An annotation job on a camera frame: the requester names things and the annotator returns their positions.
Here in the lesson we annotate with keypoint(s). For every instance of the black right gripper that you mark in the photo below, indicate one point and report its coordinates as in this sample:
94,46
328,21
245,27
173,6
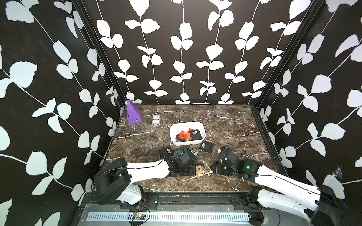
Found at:
216,167

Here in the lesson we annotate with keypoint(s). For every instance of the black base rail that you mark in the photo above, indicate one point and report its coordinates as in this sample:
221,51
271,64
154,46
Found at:
237,200

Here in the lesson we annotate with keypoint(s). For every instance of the purple wedge block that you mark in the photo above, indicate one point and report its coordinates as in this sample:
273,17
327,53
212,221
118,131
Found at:
134,115

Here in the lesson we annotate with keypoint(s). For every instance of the orange red tea bag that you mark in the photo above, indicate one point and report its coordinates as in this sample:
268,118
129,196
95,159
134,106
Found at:
183,136

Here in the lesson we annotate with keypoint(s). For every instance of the small white card box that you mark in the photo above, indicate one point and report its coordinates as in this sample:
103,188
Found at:
156,120

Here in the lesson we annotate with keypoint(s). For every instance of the white perforated strip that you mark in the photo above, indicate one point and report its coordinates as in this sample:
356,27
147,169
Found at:
179,217

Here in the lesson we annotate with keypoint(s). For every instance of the black tea bag with barcode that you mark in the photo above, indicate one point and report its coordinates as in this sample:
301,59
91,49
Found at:
206,146

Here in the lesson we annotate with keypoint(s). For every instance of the white plastic storage box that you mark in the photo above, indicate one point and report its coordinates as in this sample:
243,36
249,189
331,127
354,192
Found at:
175,129

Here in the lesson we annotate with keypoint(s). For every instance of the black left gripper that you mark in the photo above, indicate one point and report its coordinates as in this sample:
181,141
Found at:
193,170

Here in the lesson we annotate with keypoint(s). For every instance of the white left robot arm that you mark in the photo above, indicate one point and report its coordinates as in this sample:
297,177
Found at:
117,181

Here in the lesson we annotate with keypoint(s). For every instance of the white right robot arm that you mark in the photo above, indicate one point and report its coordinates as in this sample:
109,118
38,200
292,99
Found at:
276,191

